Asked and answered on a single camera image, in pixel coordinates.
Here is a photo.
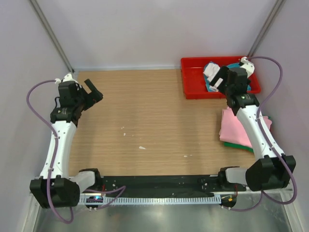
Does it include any white t shirt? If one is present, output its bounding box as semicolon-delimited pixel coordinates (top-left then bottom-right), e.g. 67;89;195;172
203;62;220;83

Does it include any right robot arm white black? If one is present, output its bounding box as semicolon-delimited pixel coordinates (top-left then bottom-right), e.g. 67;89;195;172
205;64;296;191

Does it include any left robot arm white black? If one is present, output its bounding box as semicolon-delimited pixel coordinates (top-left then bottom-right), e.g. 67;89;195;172
29;78;103;208

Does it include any teal t shirt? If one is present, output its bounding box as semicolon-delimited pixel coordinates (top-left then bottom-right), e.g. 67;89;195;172
203;63;254;92

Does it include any red plastic tray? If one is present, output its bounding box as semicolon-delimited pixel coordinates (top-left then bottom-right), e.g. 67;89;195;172
181;56;262;100

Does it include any folded pink t shirt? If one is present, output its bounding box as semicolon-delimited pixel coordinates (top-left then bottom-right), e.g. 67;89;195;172
219;105;276;155

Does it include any folded green t shirt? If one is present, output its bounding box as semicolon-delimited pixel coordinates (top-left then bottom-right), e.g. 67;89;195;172
223;116;273;153

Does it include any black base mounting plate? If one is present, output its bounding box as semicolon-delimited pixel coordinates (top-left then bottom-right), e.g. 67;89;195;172
90;175;246;198

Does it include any right aluminium frame post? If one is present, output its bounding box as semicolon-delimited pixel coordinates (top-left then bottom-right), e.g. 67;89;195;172
247;0;286;57

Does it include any aluminium frame post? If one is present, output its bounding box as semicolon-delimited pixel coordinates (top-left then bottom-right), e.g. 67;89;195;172
247;0;286;57
29;0;74;73

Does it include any left aluminium frame post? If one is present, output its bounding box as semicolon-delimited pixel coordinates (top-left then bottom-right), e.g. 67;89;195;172
29;0;74;73

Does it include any white slotted cable duct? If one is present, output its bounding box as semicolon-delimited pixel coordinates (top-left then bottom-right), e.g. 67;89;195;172
78;195;221;205

